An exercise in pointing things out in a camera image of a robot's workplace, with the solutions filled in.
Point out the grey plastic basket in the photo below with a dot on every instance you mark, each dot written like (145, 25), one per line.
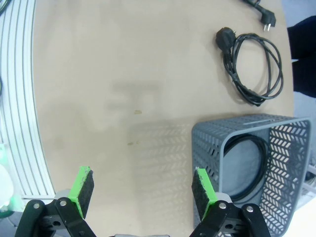
(205, 148)

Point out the aluminium table edge rail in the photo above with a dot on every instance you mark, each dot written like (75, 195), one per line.
(19, 98)

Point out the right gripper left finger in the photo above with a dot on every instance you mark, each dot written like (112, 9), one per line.
(81, 192)

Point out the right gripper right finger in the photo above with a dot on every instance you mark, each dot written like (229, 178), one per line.
(203, 195)

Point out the person in green henley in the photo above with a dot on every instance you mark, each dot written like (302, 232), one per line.
(306, 49)

